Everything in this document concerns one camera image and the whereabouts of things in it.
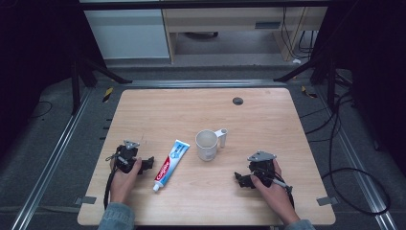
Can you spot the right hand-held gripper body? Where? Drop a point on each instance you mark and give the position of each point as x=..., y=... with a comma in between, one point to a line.
x=262, y=167

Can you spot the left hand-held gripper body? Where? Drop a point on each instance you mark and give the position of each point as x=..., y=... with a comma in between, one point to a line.
x=127, y=155

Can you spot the person's left hand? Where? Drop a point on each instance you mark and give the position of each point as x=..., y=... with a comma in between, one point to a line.
x=123, y=185

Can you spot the person's right hand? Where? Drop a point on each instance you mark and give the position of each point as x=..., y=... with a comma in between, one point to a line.
x=276, y=198

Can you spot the toothpaste tube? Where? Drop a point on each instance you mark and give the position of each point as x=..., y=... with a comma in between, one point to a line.
x=170, y=164

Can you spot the grey tape piece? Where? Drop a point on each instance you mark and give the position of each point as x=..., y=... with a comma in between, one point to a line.
x=327, y=201
x=85, y=200

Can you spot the yellow and black tape strip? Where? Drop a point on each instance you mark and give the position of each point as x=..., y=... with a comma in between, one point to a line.
x=308, y=93
x=107, y=94

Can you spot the grey desk grommet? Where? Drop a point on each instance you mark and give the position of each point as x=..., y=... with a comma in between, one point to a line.
x=237, y=101

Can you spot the black metal stand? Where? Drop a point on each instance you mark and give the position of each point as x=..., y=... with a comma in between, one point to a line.
x=75, y=86
x=332, y=80

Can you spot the white cabinet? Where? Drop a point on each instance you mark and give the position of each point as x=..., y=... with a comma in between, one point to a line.
x=127, y=33

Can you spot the light wooden desk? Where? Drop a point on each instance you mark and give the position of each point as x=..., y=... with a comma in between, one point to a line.
x=223, y=19

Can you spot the metal floor rail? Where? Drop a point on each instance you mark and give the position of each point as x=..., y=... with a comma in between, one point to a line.
x=360, y=179
x=207, y=83
x=48, y=166

